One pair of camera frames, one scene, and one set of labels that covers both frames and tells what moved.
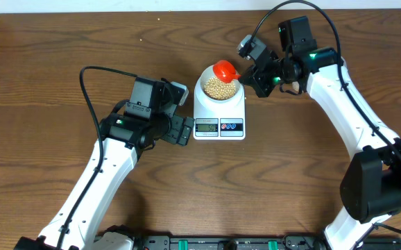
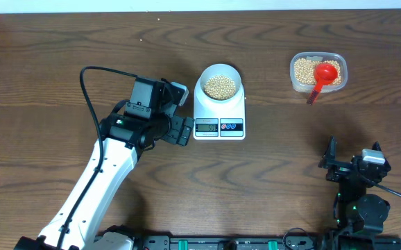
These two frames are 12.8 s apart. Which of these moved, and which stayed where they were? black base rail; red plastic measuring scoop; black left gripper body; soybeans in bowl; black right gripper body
Moved: black right gripper body; red plastic measuring scoop
Stayed: black base rail; soybeans in bowl; black left gripper body
